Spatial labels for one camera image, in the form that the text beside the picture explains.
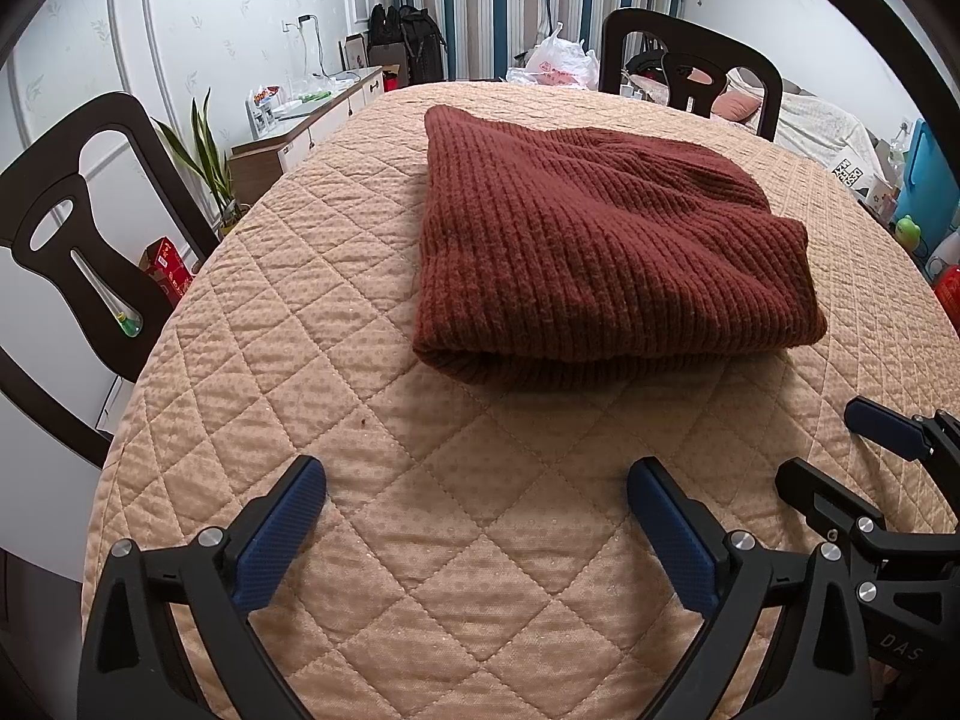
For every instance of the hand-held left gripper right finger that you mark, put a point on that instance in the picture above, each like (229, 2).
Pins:
(675, 540)

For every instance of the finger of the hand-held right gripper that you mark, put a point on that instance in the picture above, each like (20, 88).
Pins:
(817, 491)
(885, 424)

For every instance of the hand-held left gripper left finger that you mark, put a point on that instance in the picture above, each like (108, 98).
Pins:
(281, 532)

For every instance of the rust red knitted sweater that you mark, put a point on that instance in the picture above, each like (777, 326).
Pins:
(600, 255)

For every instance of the red plastic bottle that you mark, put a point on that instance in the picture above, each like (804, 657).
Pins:
(951, 277)

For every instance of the beige quilted table cover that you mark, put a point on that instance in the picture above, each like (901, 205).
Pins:
(450, 540)

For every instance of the white printed mug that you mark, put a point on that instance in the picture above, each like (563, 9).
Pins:
(879, 191)

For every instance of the blue thermos jug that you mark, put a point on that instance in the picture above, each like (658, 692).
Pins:
(930, 180)

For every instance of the white box with black print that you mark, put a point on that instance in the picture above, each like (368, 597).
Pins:
(846, 172)

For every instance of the red cardboard box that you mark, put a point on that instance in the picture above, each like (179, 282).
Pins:
(169, 270)

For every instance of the sofa with white blanket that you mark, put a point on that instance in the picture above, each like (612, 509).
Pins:
(821, 127)

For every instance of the pink pillow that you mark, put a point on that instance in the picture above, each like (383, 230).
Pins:
(735, 105)

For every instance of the dark wooden chair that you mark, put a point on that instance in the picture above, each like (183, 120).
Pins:
(675, 22)
(45, 262)

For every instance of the green potted plant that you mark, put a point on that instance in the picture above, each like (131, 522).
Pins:
(206, 157)

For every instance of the low white sideboard cabinet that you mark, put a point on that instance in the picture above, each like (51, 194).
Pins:
(300, 142)

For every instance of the orange snack packet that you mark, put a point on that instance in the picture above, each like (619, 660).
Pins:
(266, 95)

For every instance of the white plastic bag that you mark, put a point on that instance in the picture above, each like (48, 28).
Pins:
(559, 60)

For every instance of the black backpack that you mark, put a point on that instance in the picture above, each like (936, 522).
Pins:
(412, 45)

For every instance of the blue striped curtains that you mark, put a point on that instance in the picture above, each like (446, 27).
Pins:
(525, 0)

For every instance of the picture frame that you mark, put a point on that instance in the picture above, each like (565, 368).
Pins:
(354, 54)

